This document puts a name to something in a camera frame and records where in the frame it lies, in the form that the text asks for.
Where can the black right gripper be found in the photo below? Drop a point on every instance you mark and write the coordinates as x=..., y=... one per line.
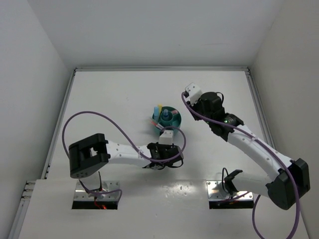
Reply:
x=194, y=106

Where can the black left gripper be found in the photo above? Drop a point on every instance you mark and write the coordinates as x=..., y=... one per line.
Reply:
x=161, y=146

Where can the red slim pen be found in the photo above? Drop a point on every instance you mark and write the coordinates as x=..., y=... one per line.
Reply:
x=156, y=124

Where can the clear spray bottle blue cap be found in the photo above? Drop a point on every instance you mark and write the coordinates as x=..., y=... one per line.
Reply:
x=165, y=114

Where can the blue highlighter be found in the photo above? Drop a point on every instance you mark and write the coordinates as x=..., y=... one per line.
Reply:
x=156, y=114

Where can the yellow highlighter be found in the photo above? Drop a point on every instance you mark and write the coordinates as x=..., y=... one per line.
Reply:
x=159, y=108

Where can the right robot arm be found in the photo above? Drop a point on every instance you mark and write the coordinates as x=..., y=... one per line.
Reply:
x=287, y=180

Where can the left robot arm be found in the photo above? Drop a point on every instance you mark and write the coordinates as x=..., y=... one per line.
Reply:
x=89, y=155

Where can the teal round desk organizer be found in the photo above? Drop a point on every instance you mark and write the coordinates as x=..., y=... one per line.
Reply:
x=174, y=120

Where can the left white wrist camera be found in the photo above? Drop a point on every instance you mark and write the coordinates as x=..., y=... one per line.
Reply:
x=166, y=137

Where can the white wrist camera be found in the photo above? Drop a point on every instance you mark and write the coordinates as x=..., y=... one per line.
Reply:
x=166, y=137
x=193, y=90

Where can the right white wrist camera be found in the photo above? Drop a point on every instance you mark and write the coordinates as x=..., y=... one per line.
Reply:
x=193, y=90

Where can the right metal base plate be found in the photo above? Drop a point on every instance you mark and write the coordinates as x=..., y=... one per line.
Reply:
x=218, y=193

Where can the metal base plate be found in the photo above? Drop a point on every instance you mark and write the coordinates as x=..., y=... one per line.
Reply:
x=218, y=193
x=110, y=192

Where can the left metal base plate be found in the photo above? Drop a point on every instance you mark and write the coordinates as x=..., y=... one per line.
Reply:
x=110, y=192

